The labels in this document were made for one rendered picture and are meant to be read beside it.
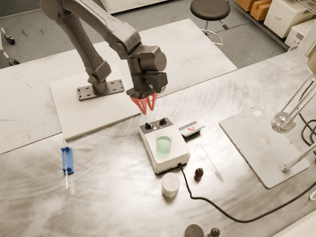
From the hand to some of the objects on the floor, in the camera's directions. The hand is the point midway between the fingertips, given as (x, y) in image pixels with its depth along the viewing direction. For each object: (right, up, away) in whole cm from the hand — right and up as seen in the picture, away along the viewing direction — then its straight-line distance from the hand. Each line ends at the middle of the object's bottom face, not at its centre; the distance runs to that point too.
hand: (147, 110), depth 78 cm
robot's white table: (-22, -32, +101) cm, 108 cm away
